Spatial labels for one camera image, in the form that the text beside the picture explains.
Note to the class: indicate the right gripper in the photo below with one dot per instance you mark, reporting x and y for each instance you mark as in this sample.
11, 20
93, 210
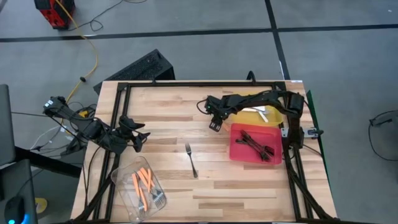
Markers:
224, 107

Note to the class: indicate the clear plastic bin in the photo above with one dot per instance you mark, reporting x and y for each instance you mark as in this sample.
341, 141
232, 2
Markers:
124, 183

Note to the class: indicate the yellow tape roll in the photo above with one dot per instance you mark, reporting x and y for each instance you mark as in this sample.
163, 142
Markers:
42, 205

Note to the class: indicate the black table clamp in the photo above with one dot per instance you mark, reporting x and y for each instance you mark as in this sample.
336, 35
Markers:
153, 81
251, 76

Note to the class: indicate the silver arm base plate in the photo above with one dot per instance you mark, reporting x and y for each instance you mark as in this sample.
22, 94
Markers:
311, 132

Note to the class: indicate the black computer tower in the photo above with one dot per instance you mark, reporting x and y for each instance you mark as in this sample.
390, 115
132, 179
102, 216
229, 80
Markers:
140, 67

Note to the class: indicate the red translucent plastic bin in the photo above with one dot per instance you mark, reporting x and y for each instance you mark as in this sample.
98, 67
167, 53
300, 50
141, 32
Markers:
242, 155

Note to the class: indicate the black computer mouse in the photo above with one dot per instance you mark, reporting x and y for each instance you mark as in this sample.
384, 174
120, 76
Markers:
14, 210

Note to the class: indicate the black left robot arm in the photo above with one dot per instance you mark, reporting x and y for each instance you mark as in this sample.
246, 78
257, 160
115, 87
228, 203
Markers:
90, 129

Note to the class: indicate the red and black tool case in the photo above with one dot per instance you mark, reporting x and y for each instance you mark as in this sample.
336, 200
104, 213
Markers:
51, 15

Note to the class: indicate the yellow plug box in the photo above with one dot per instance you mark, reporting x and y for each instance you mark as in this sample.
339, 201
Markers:
83, 113

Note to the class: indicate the yellow translucent plastic bin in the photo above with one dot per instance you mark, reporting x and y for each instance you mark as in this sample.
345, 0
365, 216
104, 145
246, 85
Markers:
248, 119

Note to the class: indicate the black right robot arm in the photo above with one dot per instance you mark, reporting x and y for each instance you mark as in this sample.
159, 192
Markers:
267, 98

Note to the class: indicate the black floor beam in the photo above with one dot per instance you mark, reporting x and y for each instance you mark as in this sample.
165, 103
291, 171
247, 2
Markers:
46, 160

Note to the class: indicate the black metal fork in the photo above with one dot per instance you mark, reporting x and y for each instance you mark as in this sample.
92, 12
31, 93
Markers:
245, 134
190, 158
248, 143
262, 155
265, 148
252, 140

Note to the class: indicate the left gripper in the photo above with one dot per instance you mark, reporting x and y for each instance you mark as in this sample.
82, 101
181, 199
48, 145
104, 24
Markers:
127, 133

